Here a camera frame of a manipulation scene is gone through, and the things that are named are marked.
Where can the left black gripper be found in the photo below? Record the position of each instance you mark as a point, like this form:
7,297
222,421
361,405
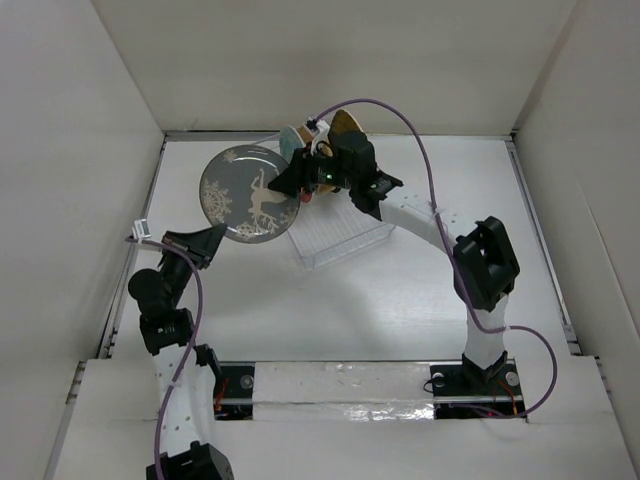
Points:
202,243

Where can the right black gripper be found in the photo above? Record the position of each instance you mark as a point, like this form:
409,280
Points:
299,171

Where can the red and teal plate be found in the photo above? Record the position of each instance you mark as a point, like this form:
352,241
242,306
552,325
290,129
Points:
289,140

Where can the grey deer pattern plate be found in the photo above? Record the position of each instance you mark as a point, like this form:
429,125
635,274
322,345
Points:
234,191

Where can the yellow woven bamboo plate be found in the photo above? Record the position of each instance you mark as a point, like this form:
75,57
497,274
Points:
343,122

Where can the square woven bamboo tray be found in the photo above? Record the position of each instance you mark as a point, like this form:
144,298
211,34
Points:
308,135

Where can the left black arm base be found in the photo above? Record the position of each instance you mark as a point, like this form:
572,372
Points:
233,393

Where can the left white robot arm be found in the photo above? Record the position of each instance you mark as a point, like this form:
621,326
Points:
170,299

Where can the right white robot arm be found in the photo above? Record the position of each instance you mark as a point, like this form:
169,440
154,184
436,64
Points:
480,253

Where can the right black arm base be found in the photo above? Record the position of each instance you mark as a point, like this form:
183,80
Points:
458,393

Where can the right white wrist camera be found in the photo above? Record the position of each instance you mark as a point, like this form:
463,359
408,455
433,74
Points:
319,130

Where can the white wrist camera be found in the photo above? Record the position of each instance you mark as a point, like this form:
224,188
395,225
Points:
140,230
319,130

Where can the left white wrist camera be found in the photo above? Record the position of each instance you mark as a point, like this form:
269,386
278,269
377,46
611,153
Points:
140,230

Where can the white wire dish rack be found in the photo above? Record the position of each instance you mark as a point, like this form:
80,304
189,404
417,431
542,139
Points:
330,228

